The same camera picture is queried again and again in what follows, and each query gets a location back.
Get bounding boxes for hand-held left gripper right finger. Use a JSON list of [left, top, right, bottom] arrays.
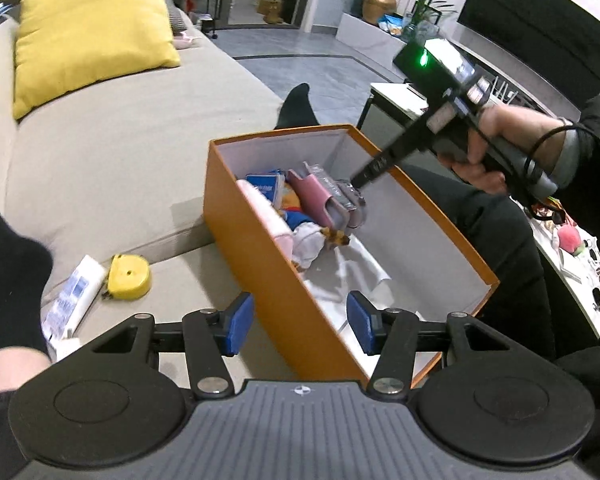
[[346, 291, 506, 401]]

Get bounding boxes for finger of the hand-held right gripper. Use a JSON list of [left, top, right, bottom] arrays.
[[351, 112, 431, 186], [357, 128, 433, 192]]

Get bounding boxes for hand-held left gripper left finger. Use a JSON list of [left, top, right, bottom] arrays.
[[92, 291, 256, 401]]

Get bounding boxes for pink case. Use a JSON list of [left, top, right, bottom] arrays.
[[286, 162, 368, 231]]

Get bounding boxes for plush doll with blue collar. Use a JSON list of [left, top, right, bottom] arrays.
[[277, 185, 351, 271]]

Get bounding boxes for pale pink pouch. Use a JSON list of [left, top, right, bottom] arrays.
[[237, 179, 295, 266]]

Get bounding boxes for yellow tape measure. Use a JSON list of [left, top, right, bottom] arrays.
[[102, 254, 152, 301]]

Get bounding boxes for orange cardboard box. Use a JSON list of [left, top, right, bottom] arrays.
[[203, 124, 501, 393]]

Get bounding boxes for small blue box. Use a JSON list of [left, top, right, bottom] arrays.
[[245, 172, 287, 208]]

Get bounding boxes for white printed tube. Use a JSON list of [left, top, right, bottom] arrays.
[[42, 255, 107, 361]]

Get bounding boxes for person's right forearm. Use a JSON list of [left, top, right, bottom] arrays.
[[545, 95, 600, 201]]

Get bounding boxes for person's right hand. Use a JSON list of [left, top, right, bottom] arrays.
[[437, 106, 565, 194]]

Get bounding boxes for green plant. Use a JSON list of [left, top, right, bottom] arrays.
[[405, 0, 458, 41]]

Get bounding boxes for white television cabinet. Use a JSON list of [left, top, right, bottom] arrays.
[[336, 10, 531, 91]]

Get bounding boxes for golden vase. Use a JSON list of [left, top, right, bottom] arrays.
[[362, 0, 397, 26]]

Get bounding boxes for black television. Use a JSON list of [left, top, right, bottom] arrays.
[[457, 0, 600, 111]]

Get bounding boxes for person's right leg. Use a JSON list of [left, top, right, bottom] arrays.
[[275, 83, 321, 131]]

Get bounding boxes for person's leg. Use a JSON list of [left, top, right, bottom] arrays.
[[275, 83, 321, 131], [0, 187, 56, 396]]

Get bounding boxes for black shorts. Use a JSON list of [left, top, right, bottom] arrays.
[[0, 162, 600, 480]]

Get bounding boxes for brown boots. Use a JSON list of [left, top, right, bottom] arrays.
[[256, 0, 286, 24]]

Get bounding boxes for pink plush toy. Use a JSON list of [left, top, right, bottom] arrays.
[[555, 225, 588, 256]]

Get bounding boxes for beige sofa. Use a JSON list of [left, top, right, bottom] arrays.
[[0, 0, 283, 391]]

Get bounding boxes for person's left leg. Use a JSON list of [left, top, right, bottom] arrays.
[[0, 187, 56, 396]]

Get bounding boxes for small pink cloth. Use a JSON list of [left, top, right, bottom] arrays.
[[172, 30, 201, 50]]

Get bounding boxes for black metal rack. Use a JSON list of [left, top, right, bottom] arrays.
[[177, 0, 221, 41]]

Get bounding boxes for houndstooth cushion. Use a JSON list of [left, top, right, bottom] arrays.
[[166, 2, 191, 33]]

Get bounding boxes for yellow pillow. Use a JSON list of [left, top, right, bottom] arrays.
[[12, 0, 182, 121]]

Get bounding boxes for black cable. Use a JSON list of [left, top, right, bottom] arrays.
[[525, 122, 600, 211]]

